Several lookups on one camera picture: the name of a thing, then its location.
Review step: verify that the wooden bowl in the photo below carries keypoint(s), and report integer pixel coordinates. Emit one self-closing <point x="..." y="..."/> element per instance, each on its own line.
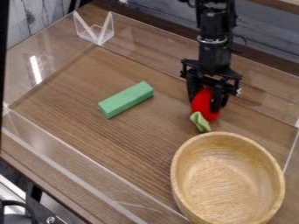
<point x="227" y="180"/>

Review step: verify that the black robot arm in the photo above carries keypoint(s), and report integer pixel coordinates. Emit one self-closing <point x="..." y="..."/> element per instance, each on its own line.
<point x="217" y="19"/>

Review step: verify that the green rectangular block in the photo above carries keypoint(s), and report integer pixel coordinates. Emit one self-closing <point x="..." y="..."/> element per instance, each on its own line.
<point x="126" y="99"/>

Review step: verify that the clear acrylic tray wall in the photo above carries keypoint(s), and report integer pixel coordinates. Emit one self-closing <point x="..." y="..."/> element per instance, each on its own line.
<point x="107" y="166"/>

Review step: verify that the red plush radish toy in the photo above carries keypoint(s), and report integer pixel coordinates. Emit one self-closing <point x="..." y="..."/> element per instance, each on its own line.
<point x="202" y="115"/>

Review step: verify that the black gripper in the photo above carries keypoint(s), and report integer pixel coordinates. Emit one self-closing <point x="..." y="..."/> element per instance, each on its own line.
<point x="210" y="71"/>

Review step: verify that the black table leg bracket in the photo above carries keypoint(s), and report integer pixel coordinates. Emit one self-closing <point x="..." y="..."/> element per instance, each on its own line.
<point x="44" y="216"/>

